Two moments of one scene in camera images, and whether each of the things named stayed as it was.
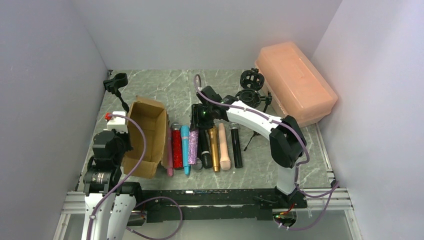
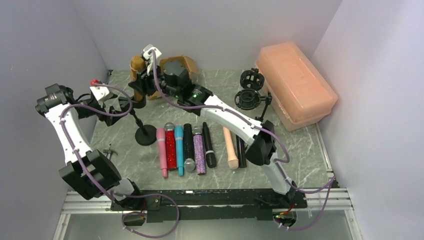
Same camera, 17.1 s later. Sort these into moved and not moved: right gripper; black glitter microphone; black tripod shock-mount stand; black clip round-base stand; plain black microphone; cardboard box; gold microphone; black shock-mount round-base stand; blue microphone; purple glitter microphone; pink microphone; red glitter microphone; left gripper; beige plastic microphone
Moved: pink microphone; black glitter microphone; left gripper; red glitter microphone; purple glitter microphone; beige plastic microphone; gold microphone; black clip round-base stand; right gripper; cardboard box; blue microphone
Not moved: black tripod shock-mount stand; black shock-mount round-base stand; plain black microphone
